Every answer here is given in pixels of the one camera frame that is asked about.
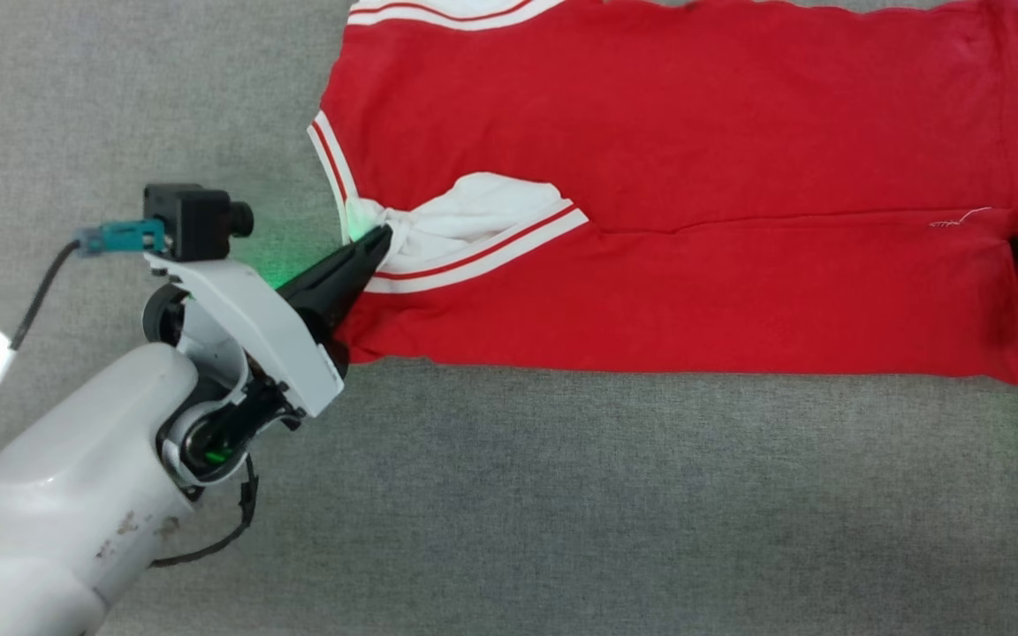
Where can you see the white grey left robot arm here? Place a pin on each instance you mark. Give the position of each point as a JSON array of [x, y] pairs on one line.
[[67, 495]]

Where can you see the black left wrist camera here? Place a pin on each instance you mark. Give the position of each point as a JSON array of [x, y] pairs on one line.
[[191, 221]]

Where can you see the red white basketball jersey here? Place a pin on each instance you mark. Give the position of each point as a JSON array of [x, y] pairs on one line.
[[695, 132]]

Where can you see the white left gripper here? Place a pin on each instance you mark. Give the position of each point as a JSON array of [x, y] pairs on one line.
[[253, 344]]

